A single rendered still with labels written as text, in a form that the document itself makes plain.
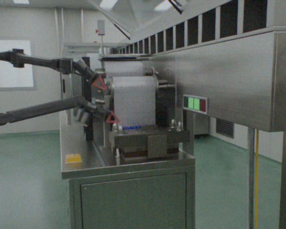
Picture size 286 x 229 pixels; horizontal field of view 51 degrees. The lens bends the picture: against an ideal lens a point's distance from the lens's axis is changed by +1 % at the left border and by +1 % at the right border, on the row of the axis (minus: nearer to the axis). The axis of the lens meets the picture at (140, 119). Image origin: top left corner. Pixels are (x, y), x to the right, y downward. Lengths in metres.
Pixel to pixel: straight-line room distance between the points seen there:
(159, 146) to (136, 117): 0.26
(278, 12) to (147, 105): 0.91
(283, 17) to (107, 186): 0.99
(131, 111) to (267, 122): 0.86
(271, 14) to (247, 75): 0.20
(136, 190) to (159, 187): 0.12
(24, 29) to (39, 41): 0.39
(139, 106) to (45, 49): 5.66
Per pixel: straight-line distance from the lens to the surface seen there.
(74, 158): 1.52
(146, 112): 1.67
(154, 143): 1.48
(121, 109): 1.64
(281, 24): 1.01
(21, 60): 1.84
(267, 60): 0.99
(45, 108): 1.50
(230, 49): 1.16
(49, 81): 7.16
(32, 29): 7.24
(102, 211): 1.50
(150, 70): 1.97
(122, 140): 1.46
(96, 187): 1.44
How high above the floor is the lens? 1.33
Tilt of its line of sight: 9 degrees down
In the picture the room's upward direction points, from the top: 1 degrees counter-clockwise
